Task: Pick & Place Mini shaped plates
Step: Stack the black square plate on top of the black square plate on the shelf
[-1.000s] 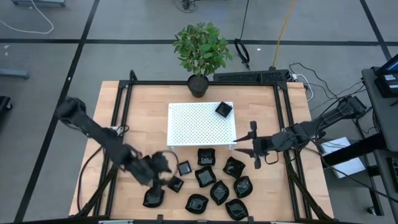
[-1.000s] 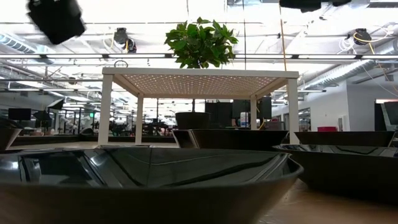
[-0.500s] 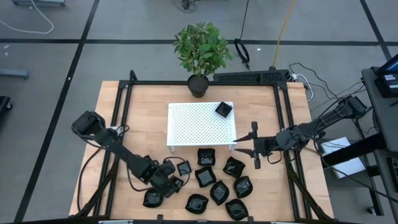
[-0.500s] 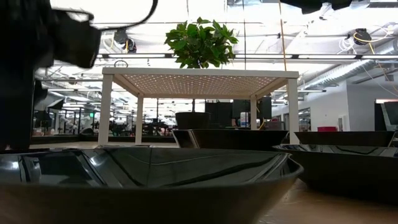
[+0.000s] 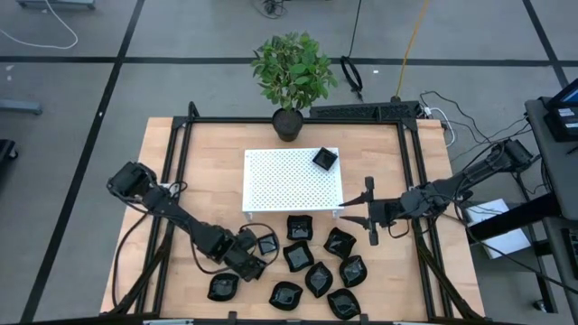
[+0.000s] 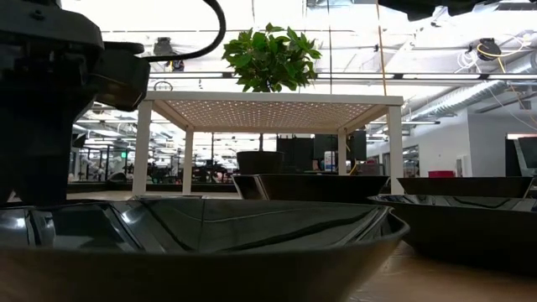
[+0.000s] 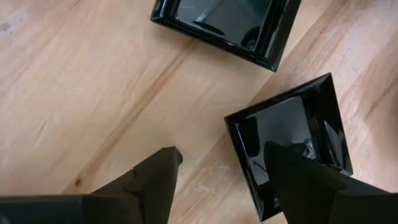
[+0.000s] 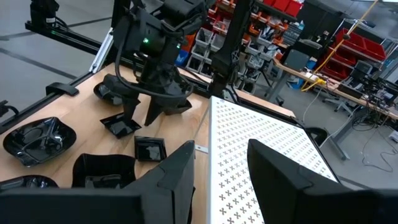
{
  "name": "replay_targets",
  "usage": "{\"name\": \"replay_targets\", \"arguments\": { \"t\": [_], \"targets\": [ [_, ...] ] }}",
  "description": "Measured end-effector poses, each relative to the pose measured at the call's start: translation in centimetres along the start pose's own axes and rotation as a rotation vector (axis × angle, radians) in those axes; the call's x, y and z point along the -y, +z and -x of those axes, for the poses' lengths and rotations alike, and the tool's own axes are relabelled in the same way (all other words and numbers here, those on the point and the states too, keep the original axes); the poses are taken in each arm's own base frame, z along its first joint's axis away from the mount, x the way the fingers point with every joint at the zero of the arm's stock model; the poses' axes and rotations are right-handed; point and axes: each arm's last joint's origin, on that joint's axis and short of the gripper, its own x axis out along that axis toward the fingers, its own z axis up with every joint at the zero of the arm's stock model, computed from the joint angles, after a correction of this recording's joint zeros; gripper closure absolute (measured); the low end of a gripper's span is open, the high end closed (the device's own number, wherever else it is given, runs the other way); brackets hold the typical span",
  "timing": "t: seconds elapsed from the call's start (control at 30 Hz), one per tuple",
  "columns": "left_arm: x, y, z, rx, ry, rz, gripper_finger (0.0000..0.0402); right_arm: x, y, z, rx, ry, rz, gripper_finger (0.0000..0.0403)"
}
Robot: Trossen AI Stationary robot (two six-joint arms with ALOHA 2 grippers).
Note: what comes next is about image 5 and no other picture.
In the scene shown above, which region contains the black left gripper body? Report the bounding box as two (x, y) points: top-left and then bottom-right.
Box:
(223, 227), (268, 283)

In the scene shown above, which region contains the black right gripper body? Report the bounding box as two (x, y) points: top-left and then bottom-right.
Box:
(364, 176), (407, 247)

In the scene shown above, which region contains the small square black plate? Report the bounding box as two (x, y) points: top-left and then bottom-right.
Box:
(312, 146), (340, 172)
(256, 233), (279, 256)

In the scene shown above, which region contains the wavy square black plate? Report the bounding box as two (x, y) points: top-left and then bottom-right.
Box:
(322, 227), (358, 260)
(207, 272), (241, 302)
(285, 214), (314, 242)
(282, 240), (315, 274)

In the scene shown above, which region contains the leaf-shaped black plate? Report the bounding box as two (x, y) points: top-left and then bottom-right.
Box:
(304, 261), (334, 299)
(338, 255), (368, 289)
(268, 281), (304, 311)
(326, 288), (362, 321)

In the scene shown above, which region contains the white perforated metal shelf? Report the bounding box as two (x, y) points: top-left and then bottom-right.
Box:
(241, 147), (345, 221)

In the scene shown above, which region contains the black power strip box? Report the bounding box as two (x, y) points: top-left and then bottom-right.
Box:
(309, 100), (424, 123)

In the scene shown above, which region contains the black plant pot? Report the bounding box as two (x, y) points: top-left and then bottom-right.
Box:
(271, 107), (304, 143)

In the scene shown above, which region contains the white paper box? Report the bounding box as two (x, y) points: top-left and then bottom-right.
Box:
(464, 198), (532, 261)

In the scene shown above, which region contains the black desk leg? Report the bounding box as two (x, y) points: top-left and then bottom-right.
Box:
(467, 192), (564, 243)

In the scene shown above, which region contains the green leafy plant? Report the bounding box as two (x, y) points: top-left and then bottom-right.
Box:
(250, 30), (339, 112)

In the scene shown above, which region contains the grey side desk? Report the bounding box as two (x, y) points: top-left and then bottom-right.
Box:
(525, 97), (578, 222)

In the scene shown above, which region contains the low grey desk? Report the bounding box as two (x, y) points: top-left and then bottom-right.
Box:
(541, 216), (578, 312)

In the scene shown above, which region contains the black keyboard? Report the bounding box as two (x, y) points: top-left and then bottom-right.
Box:
(561, 227), (578, 280)

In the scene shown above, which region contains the black desk device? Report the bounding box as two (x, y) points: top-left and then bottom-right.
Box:
(543, 106), (578, 143)

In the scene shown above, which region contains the laptop with blue screen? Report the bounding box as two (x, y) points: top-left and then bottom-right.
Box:
(547, 77), (578, 110)

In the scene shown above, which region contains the black cart base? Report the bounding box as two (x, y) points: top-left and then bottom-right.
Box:
(0, 138), (19, 164)

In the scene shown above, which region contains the grey floor bar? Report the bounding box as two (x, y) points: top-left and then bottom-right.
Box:
(0, 98), (44, 116)

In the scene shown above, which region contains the grey cart base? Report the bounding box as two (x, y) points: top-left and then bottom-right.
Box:
(15, 0), (97, 11)

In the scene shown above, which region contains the white power cable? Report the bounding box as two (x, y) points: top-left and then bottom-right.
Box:
(423, 106), (457, 149)

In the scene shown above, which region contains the black metal table frame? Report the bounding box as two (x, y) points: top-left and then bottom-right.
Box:
(101, 101), (489, 325)

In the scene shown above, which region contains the yellow hanging cable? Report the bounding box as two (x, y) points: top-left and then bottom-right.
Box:
(395, 0), (430, 101)

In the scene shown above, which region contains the black hanging cable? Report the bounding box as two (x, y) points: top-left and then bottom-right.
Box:
(340, 0), (365, 103)

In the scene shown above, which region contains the black floor cable bundle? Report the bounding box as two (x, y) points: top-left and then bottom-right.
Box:
(251, 0), (290, 20)

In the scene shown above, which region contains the white floor cable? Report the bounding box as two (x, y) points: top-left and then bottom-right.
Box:
(0, 0), (79, 51)

